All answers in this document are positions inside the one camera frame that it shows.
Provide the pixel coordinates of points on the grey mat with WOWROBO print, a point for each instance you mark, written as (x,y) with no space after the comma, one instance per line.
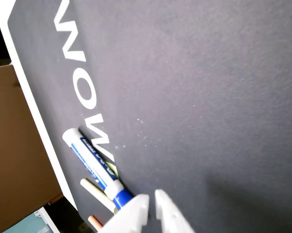
(184,97)

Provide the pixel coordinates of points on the orange stick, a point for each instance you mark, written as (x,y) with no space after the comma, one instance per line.
(95,222)

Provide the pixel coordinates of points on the yellow stick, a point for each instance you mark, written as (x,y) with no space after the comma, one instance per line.
(95,191)

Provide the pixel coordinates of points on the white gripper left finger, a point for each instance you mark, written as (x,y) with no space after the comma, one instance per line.
(132,213)

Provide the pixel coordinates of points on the blue and white marker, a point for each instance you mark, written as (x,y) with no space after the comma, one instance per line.
(92,160)

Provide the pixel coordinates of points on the brown cardboard box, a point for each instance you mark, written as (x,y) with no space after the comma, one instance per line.
(15,145)

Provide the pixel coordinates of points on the pale blue bin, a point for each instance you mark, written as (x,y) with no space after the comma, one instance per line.
(27,223)

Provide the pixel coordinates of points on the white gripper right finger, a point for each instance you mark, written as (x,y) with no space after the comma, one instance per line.
(171,218)

